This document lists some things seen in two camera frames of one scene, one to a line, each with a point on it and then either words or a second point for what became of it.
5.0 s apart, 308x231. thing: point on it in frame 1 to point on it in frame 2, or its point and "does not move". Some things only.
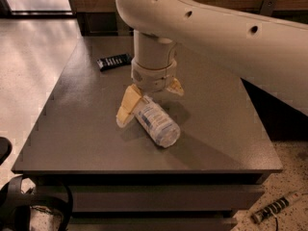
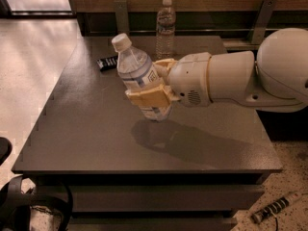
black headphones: [15, 205] does not move
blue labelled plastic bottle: [162, 127] to [139, 74]
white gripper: [153, 78] to [189, 78]
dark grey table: [121, 179] does not move
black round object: [6, 148] does not move
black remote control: [113, 62] does not move
